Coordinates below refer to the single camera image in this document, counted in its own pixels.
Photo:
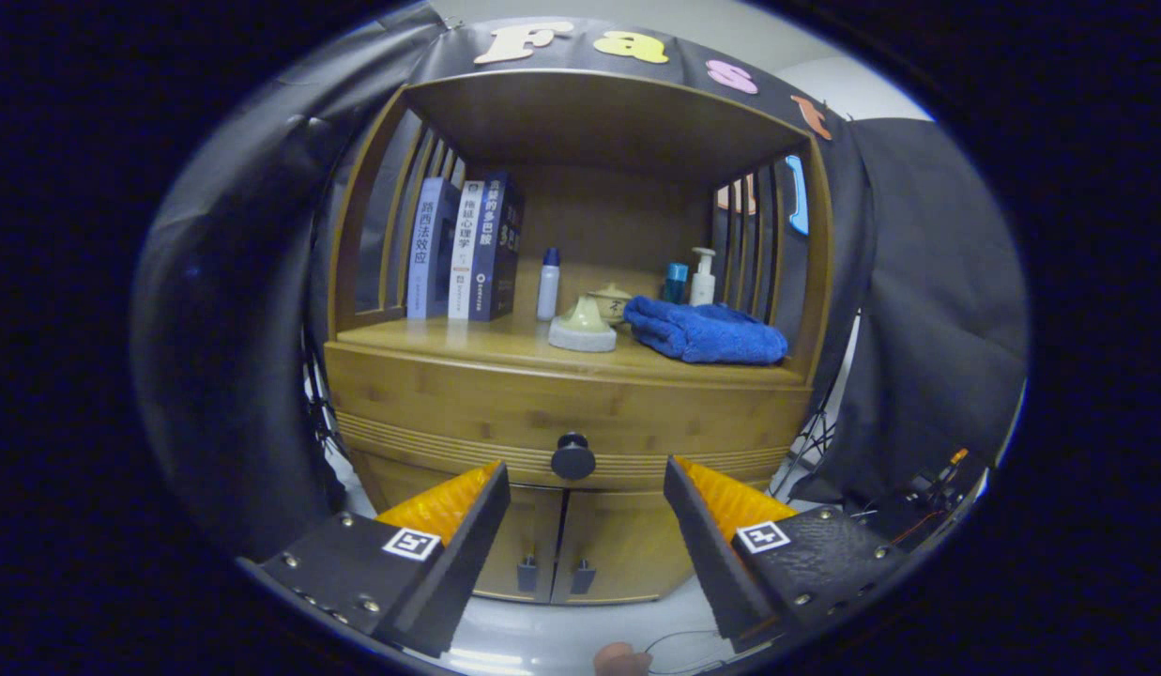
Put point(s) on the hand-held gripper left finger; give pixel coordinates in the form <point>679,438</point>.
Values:
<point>458,573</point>

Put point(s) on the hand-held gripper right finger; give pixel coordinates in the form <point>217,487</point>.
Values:
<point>711,563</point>

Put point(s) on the wooden drawer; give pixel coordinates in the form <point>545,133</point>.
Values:
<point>430,404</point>

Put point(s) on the cream citrus juicer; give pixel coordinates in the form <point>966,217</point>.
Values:
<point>583,329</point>

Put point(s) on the wooden cabinet door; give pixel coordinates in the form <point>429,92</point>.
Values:
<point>618,545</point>
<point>531,526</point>

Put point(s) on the wooden countertop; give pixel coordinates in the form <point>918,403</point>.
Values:
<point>486,338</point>

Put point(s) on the wooden cabinet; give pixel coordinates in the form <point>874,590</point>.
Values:
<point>599,122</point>

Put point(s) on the blue folded towel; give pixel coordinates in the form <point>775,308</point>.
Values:
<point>707,333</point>

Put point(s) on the beige lidded teacup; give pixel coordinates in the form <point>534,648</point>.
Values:
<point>619,302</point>

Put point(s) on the white pump bottle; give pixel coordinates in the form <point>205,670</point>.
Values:
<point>702,286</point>

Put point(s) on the teal bottle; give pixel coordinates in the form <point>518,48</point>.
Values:
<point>676,282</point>

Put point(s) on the white bottle with blue cap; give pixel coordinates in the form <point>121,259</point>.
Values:
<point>547,291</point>

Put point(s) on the white book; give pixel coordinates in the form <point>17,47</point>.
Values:
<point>465,253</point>

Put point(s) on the light blue book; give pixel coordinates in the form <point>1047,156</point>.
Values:
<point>430,253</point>

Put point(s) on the dark blue book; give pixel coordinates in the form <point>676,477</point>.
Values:
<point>496,244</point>

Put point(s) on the black backdrop cloth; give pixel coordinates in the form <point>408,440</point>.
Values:
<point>233,329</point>

